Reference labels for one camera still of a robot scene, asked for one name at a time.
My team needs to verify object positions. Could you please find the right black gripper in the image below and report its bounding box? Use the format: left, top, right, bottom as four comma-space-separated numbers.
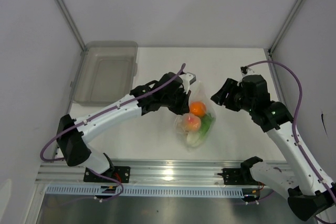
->
211, 78, 255, 113

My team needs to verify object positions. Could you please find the orange fruit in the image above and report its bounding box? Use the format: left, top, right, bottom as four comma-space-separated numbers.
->
189, 101, 207, 117

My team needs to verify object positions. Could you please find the peach fruit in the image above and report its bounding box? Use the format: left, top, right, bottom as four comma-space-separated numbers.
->
182, 113, 201, 132

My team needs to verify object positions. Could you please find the clear zip top bag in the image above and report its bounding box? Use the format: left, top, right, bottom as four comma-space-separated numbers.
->
174, 81, 216, 150

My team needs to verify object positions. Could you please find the green plastic lettuce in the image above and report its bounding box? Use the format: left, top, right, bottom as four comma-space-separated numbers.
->
198, 114, 215, 138

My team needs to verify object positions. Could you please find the small garlic bulb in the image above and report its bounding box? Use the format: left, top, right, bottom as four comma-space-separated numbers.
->
186, 132, 201, 147

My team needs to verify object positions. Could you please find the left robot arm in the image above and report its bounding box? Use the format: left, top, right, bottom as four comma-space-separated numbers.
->
57, 72, 196, 182

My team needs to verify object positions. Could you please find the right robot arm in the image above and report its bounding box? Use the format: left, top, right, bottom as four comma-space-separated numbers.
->
211, 74, 335, 221

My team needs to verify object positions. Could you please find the clear plastic container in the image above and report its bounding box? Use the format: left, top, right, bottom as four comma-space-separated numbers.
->
70, 41, 138, 106

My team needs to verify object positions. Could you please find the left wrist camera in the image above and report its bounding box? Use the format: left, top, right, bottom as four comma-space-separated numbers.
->
180, 72, 196, 93

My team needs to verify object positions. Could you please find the aluminium mounting rail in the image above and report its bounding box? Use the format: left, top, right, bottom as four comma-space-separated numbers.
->
35, 158, 322, 188

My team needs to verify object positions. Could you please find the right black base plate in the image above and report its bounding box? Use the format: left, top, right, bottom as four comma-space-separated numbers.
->
217, 168, 262, 186

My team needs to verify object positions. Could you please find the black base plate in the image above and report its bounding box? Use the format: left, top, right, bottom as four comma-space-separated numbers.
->
83, 166, 131, 184
217, 168, 262, 186

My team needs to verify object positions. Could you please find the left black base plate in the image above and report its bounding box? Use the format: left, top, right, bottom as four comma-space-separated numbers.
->
83, 166, 131, 184

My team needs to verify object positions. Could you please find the white slotted cable duct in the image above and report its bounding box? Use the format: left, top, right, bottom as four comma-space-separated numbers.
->
45, 185, 244, 198

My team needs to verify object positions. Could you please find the right aluminium frame post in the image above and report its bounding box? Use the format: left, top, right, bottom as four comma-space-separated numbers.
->
268, 0, 306, 58

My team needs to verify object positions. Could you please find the aluminium frame post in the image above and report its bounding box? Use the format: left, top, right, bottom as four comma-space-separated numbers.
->
54, 0, 86, 51
268, 0, 306, 58

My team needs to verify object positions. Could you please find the left aluminium frame post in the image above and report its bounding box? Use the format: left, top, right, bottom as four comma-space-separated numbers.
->
54, 0, 86, 51

